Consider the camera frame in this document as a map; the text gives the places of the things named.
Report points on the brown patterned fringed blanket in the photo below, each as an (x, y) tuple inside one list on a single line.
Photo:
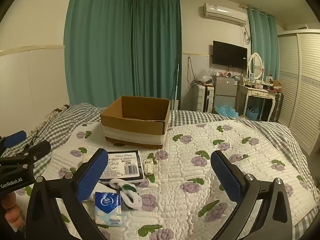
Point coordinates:
[(60, 108)]

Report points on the white oval mirror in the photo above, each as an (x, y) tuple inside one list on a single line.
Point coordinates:
[(256, 63)]

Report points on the blue basket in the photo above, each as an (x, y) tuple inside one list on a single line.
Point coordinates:
[(252, 115)]

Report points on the white air conditioner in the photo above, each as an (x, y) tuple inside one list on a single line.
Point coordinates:
[(223, 13)]

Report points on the cardboard box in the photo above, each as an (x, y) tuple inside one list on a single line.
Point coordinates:
[(135, 127)]

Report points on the white louvred wardrobe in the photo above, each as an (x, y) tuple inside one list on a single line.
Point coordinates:
[(302, 87)]

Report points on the white mop pole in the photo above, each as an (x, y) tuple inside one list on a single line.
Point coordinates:
[(177, 85)]

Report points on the black wall television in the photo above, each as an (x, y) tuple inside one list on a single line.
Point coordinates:
[(229, 54)]

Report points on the white ribbed suitcase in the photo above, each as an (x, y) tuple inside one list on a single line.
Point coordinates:
[(201, 97)]

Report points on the blue pocket tissue pack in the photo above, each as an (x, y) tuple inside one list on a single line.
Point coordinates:
[(107, 205)]

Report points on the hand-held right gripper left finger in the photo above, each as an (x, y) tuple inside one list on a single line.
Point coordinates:
[(91, 175)]

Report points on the white floral quilt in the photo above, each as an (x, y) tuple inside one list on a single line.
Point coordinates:
[(187, 200)]

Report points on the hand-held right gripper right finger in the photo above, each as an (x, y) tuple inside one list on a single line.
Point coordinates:
[(226, 177)]

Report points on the blue plastic bags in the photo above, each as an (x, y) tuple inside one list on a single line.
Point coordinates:
[(225, 111)]

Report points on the wide green curtain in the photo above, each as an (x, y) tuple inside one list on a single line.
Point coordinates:
[(97, 55)]

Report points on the small white bundle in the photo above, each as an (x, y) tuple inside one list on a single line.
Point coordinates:
[(148, 167)]

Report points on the person's left hand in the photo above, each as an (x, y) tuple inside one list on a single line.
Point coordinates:
[(11, 208)]

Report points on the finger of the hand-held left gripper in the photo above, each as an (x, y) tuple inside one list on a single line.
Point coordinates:
[(37, 150), (15, 138)]

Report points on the green corner curtain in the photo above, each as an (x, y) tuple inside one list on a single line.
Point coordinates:
[(155, 55)]

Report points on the narrow green curtain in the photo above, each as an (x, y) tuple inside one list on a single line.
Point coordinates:
[(262, 45)]

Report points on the dark checked suitcase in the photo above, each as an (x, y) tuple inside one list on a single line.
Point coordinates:
[(277, 107)]

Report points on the black packet with white label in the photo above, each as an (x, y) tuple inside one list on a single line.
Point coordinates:
[(125, 166)]

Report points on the silver small fridge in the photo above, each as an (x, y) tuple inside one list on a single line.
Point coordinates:
[(225, 88)]

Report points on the brown box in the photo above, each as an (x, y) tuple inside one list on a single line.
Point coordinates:
[(277, 83)]

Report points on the clear plastic bag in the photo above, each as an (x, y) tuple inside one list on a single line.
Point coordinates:
[(206, 75)]

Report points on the white dressing table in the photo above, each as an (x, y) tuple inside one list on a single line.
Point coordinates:
[(260, 93)]

